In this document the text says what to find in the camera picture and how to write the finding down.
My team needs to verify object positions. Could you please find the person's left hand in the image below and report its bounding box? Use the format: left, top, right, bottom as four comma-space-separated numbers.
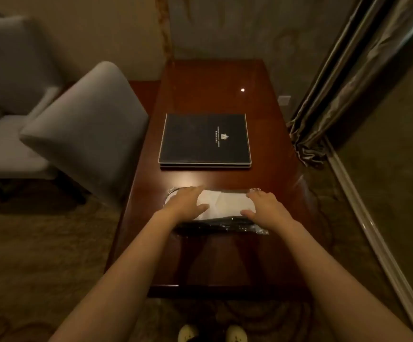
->
156, 185, 210, 229

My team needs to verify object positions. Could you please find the person's right hand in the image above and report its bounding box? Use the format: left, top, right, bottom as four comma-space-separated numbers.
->
240, 190, 297, 235

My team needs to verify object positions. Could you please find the person's left forearm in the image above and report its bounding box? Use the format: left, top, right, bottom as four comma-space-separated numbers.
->
48, 209, 180, 342

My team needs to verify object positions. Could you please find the person's right forearm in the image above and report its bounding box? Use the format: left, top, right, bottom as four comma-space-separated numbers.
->
269, 222, 413, 342

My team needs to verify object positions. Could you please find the person's right yellow shoe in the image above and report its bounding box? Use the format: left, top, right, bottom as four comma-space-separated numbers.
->
226, 324, 248, 342

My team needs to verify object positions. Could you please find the person's yellow shoe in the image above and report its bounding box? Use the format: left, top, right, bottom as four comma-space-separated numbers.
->
226, 324, 248, 342
178, 323, 200, 342

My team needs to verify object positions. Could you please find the person's left yellow shoe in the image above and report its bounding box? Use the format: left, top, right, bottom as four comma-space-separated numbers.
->
178, 323, 200, 342

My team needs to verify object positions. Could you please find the black folder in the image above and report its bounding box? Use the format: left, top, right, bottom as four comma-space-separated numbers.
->
158, 113, 253, 169

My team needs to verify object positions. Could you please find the grey armless chair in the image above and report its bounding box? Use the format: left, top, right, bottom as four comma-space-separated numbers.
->
18, 61, 149, 207

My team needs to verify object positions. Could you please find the olive satin curtain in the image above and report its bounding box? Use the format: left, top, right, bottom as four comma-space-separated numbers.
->
286, 0, 413, 170

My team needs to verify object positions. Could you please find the grey armchair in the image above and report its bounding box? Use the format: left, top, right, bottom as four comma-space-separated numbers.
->
0, 14, 63, 203

